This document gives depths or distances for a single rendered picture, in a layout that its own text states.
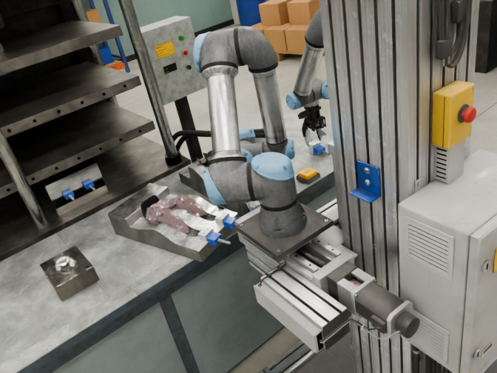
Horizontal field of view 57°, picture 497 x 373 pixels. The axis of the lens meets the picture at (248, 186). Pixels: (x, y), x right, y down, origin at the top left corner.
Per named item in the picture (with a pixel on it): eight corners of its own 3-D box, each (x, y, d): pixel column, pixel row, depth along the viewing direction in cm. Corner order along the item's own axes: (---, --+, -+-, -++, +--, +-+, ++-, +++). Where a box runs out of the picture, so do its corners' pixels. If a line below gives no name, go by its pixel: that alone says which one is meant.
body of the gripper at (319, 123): (313, 133, 216) (310, 109, 210) (303, 128, 223) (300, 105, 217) (326, 127, 219) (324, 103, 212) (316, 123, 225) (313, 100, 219)
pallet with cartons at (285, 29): (342, 45, 668) (338, -9, 630) (310, 64, 622) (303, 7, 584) (280, 43, 746) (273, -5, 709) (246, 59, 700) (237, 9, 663)
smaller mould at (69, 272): (100, 280, 174) (93, 266, 171) (62, 301, 167) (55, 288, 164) (81, 257, 189) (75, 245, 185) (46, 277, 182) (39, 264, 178)
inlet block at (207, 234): (235, 244, 172) (232, 233, 170) (228, 252, 169) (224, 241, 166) (208, 237, 180) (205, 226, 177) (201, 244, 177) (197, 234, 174)
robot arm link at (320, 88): (319, 105, 197) (303, 100, 206) (338, 97, 201) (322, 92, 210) (316, 88, 193) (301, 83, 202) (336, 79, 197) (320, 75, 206)
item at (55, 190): (108, 191, 239) (96, 162, 230) (59, 216, 226) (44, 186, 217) (75, 166, 275) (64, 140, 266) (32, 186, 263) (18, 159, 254)
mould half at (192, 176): (285, 189, 205) (281, 163, 198) (241, 217, 193) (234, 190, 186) (222, 160, 241) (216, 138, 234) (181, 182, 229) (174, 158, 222)
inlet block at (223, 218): (251, 228, 180) (248, 217, 177) (243, 235, 176) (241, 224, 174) (225, 221, 187) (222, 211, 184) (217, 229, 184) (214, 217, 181)
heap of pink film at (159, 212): (211, 211, 190) (206, 195, 186) (183, 236, 178) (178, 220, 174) (166, 200, 205) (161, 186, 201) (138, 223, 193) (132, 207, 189)
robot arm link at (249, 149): (261, 150, 157) (262, 136, 166) (229, 154, 159) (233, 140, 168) (265, 169, 161) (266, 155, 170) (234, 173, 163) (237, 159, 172)
